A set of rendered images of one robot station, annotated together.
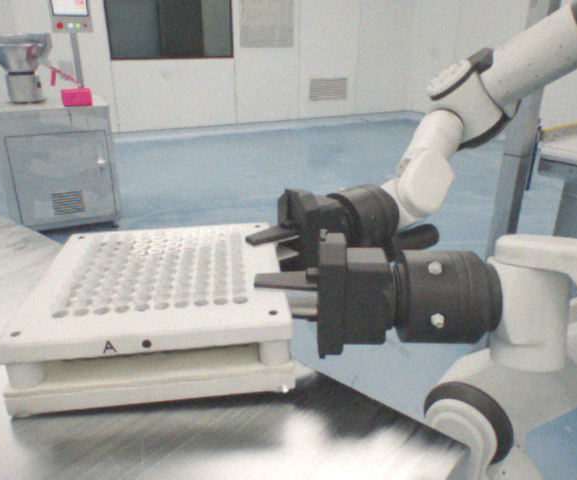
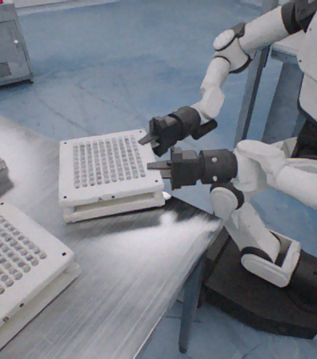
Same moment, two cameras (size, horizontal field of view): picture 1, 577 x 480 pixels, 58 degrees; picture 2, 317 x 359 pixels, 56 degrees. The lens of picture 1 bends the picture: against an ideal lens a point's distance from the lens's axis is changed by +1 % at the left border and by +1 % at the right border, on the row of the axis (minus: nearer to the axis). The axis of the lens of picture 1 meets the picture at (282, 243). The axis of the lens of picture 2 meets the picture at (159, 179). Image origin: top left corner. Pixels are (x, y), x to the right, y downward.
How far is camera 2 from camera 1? 0.30 m
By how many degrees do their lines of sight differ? 21
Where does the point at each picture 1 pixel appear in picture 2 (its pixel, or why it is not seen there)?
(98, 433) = (99, 226)
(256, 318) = (150, 183)
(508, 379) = not seen: hidden behind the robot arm
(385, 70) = not seen: outside the picture
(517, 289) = (242, 165)
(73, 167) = not seen: outside the picture
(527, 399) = not seen: hidden behind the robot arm
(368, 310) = (190, 175)
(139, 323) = (108, 189)
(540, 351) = (250, 184)
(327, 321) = (175, 179)
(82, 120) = not seen: outside the picture
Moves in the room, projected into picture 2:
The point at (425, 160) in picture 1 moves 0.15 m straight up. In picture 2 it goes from (212, 92) to (218, 40)
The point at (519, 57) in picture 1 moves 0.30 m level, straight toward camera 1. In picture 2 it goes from (256, 33) to (249, 71)
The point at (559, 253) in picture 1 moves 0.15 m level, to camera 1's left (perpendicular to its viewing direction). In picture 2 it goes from (257, 155) to (194, 159)
